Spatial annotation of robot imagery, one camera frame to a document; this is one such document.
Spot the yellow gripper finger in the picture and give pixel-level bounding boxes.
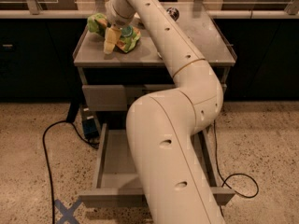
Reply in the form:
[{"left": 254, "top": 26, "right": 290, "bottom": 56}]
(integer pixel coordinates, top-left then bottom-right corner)
[{"left": 104, "top": 27, "right": 121, "bottom": 54}]

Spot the green rice chip bag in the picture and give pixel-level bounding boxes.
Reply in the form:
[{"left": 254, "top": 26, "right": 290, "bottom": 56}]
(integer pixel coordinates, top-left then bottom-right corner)
[{"left": 87, "top": 13, "right": 141, "bottom": 53}]

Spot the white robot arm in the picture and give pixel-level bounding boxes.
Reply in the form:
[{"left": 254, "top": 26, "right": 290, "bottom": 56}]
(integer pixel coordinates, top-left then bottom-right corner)
[{"left": 104, "top": 0, "right": 225, "bottom": 224}]

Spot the grey drawer cabinet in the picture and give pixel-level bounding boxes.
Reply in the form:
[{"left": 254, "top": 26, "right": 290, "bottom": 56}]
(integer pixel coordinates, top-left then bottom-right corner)
[{"left": 72, "top": 2, "right": 237, "bottom": 209}]

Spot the closed upper grey drawer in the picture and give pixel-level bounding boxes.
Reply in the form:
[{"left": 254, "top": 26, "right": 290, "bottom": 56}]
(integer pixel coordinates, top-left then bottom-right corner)
[{"left": 81, "top": 83, "right": 227, "bottom": 112}]

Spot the open middle grey drawer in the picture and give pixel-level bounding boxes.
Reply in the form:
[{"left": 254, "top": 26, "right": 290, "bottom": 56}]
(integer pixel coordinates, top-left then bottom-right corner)
[{"left": 78, "top": 123, "right": 235, "bottom": 208}]

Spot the dark counter with cabinets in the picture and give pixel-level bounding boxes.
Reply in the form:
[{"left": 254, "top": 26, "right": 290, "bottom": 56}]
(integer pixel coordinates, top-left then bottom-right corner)
[{"left": 0, "top": 19, "right": 299, "bottom": 102}]

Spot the blue power box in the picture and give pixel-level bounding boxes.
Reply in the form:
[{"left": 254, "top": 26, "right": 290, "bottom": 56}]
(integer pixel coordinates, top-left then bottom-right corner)
[{"left": 80, "top": 105, "right": 99, "bottom": 139}]

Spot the blue tape cross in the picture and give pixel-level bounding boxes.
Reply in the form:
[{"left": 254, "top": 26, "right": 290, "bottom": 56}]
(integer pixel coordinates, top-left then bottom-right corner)
[{"left": 55, "top": 199, "right": 81, "bottom": 224}]

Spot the black cable on left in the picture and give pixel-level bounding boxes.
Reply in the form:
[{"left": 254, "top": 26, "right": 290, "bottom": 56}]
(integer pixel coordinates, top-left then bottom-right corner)
[{"left": 41, "top": 103, "right": 100, "bottom": 224}]

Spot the black cable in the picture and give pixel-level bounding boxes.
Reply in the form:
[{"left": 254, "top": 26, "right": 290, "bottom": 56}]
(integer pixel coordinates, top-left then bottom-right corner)
[
  {"left": 212, "top": 119, "right": 260, "bottom": 224},
  {"left": 41, "top": 103, "right": 100, "bottom": 224}
]

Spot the black cable on right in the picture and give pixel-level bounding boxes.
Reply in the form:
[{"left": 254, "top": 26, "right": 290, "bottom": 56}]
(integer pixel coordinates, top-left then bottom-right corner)
[{"left": 212, "top": 119, "right": 260, "bottom": 224}]

